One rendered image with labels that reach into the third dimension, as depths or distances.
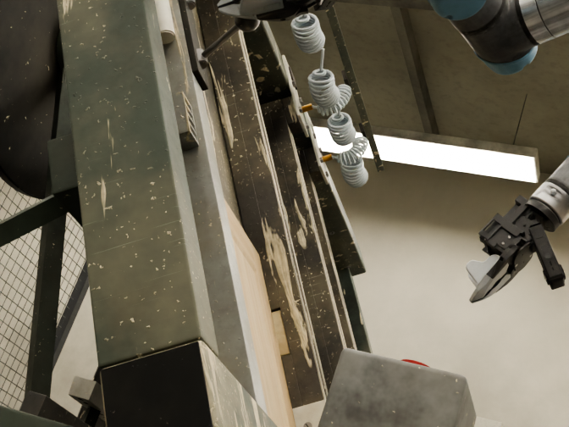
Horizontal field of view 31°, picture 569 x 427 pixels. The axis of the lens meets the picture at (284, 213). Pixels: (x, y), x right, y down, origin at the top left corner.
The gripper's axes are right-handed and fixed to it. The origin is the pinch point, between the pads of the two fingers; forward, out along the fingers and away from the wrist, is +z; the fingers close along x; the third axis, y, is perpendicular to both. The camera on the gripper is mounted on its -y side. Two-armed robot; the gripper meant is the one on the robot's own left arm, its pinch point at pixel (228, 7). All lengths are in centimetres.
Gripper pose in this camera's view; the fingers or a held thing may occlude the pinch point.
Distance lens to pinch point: 145.6
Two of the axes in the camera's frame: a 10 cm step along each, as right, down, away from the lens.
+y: -1.6, -1.5, -9.8
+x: 2.7, 9.5, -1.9
